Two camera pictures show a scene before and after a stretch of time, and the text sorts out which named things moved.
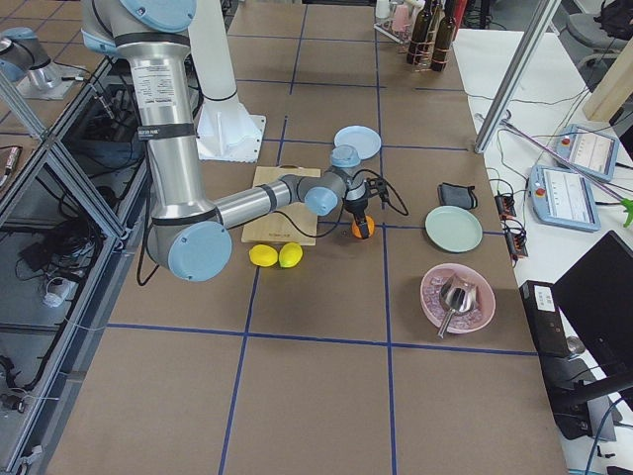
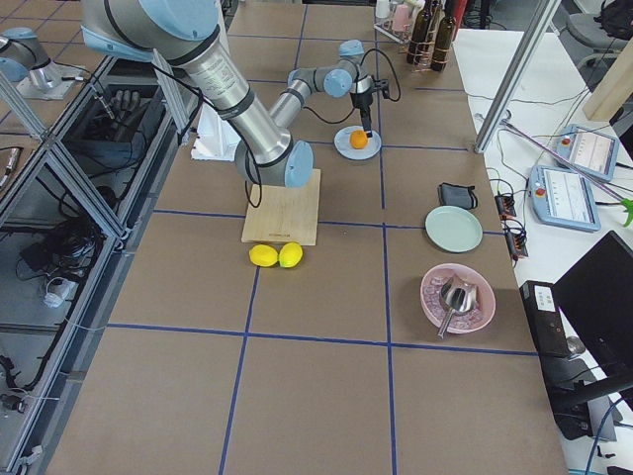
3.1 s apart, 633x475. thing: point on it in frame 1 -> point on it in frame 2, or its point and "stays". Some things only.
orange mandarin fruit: x=370 y=228 -> x=358 y=139
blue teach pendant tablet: x=561 y=197 stays
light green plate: x=453 y=229 stays
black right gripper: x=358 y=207 -> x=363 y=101
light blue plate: x=364 y=139 stays
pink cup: x=401 y=19 stays
